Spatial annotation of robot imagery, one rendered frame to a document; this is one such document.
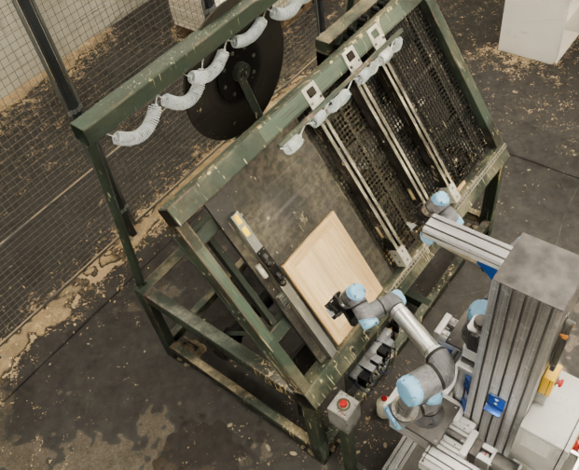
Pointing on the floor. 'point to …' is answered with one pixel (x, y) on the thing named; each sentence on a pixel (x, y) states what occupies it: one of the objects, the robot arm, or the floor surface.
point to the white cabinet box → (541, 28)
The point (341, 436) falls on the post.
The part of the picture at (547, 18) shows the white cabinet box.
